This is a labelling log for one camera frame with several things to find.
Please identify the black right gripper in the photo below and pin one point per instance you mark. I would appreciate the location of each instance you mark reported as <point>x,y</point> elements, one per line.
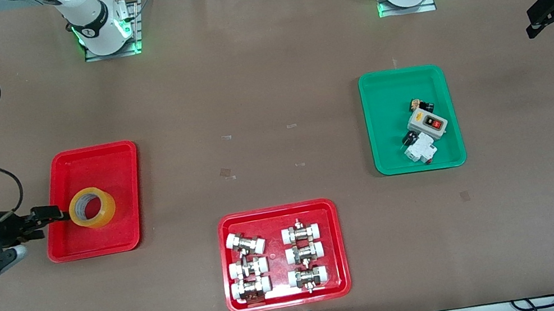
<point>4,228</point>

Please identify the yellow packing tape roll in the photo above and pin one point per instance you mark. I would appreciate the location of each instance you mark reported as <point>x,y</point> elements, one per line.
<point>105,214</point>

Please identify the narrow red plastic tray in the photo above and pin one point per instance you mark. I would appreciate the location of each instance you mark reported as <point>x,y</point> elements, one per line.
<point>85,166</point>

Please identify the brown tape patch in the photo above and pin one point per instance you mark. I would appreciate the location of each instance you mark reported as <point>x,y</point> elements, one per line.
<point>226,172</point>
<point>465,196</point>

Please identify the green plastic tray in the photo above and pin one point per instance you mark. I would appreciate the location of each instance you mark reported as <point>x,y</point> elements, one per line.
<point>390,118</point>

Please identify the wide red plastic tray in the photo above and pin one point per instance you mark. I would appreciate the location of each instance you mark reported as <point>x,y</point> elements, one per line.
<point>271,219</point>

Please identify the white capped metal pipe fitting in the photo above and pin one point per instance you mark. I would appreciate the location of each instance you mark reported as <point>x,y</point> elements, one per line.
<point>238,289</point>
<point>259,266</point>
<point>288,235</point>
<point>292,256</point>
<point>294,279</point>
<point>238,240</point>

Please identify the white circuit breaker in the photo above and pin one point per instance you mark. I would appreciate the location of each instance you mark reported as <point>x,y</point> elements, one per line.
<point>421,151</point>

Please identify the round black buzzer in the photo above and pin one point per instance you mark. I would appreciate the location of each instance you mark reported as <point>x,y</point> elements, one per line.
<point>410,139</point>

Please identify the grey on-off switch box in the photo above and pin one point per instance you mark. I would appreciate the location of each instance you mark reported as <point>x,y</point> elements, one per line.
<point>422,121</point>

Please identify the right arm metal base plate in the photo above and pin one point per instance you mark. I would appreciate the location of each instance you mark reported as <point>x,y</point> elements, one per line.
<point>135,21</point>

